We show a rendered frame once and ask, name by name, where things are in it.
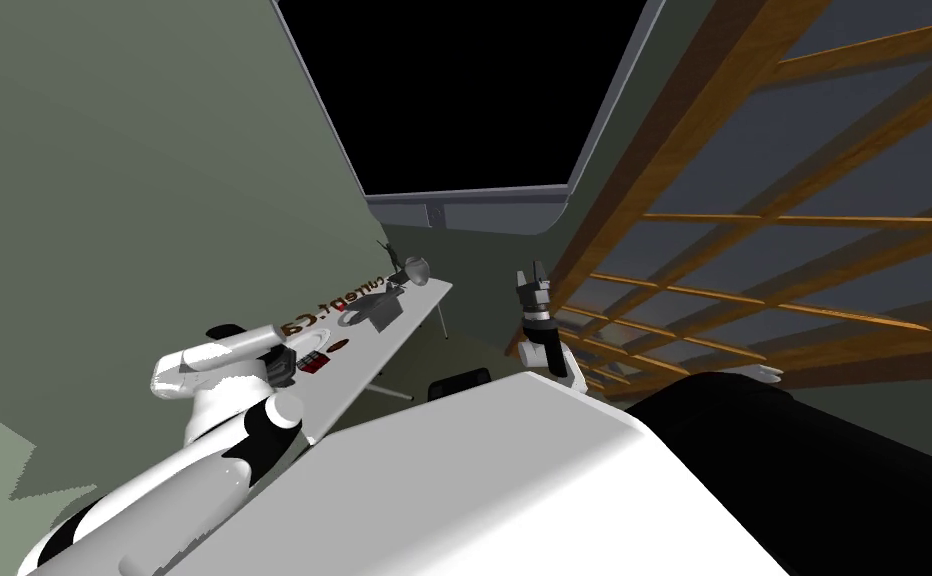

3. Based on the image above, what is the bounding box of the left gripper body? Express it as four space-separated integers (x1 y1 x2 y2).
265 349 300 389

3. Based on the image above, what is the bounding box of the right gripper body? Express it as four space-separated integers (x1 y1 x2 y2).
515 278 554 318

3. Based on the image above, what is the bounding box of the white long table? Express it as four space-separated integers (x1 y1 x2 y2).
273 239 456 449

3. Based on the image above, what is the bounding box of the brown wooden lattice window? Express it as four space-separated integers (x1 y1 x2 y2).
504 0 932 403

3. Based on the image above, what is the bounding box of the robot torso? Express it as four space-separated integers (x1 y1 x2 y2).
150 367 795 576

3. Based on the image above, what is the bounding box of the dark window with grey frame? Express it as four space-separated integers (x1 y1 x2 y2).
272 0 669 238

